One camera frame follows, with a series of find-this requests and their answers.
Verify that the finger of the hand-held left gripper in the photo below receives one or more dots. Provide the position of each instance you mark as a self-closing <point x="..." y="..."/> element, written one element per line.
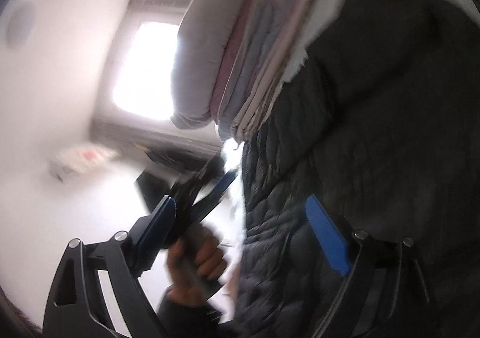
<point x="222" y="183"/>
<point x="198" y="179"/>

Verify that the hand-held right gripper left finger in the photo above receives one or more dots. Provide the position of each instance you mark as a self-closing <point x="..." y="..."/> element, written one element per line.
<point x="157" y="227"/>

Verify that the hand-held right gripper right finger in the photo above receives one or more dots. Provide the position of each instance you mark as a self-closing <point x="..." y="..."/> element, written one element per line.
<point x="327" y="238"/>

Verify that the black fur-trimmed puffer jacket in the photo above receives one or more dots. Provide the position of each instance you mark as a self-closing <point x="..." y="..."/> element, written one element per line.
<point x="356" y="135"/>

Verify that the person's left forearm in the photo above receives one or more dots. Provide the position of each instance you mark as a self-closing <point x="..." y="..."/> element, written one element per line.
<point x="191" y="319"/>

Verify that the person's left hand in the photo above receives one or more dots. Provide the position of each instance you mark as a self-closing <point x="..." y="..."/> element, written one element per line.
<point x="200" y="263"/>

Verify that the dark furniture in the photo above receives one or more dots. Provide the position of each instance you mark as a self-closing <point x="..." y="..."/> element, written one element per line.
<point x="176" y="158"/>

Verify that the white box with pink mark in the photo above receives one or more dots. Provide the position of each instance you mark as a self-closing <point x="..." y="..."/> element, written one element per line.
<point x="82" y="159"/>

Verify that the bright window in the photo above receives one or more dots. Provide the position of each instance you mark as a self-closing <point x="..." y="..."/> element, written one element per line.
<point x="146" y="64"/>

